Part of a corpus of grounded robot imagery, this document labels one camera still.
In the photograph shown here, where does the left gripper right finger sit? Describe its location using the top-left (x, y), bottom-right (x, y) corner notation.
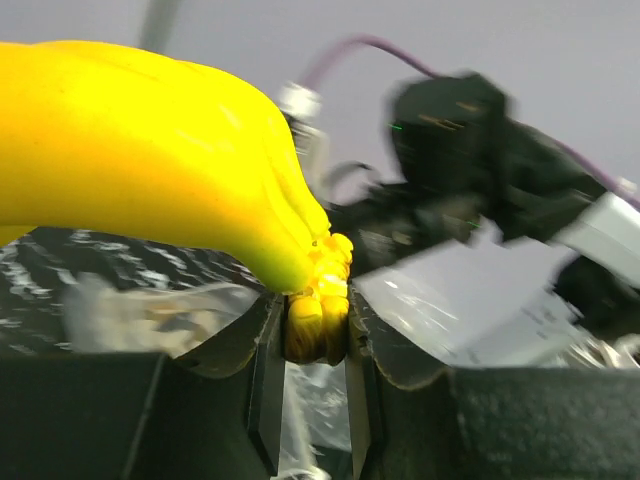
top-left (346, 292), bottom-right (639, 479)

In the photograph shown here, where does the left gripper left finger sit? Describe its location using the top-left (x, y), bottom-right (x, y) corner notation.
top-left (1, 295), bottom-right (284, 479)

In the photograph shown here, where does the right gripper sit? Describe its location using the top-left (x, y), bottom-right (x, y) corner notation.
top-left (328, 72), bottom-right (507, 278)

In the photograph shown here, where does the white dotted zip bag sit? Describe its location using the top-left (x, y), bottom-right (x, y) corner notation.
top-left (62, 231), bottom-right (577, 479)

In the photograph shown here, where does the yellow banana bunch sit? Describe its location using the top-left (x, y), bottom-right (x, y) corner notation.
top-left (1, 40), bottom-right (353, 365)

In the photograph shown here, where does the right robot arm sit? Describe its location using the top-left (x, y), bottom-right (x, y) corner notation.
top-left (328, 73), bottom-right (639, 339)

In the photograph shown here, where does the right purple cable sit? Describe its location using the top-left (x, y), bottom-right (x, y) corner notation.
top-left (299, 33), bottom-right (640, 211)

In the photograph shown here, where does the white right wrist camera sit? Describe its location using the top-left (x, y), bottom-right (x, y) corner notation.
top-left (278, 82), bottom-right (329, 197)

